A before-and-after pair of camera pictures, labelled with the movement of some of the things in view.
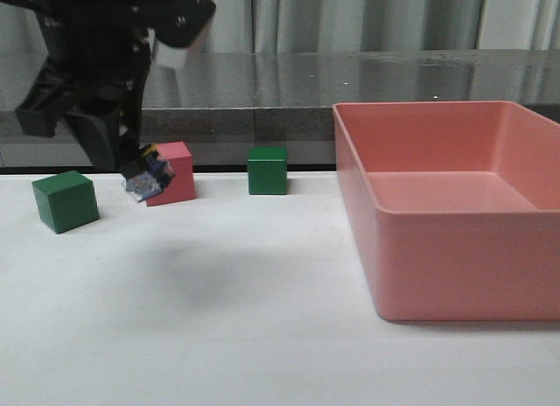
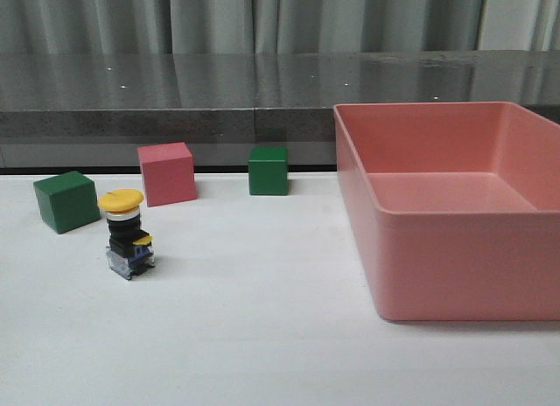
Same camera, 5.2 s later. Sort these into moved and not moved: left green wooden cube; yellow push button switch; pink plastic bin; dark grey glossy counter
Moved: yellow push button switch
Not moved: left green wooden cube; pink plastic bin; dark grey glossy counter
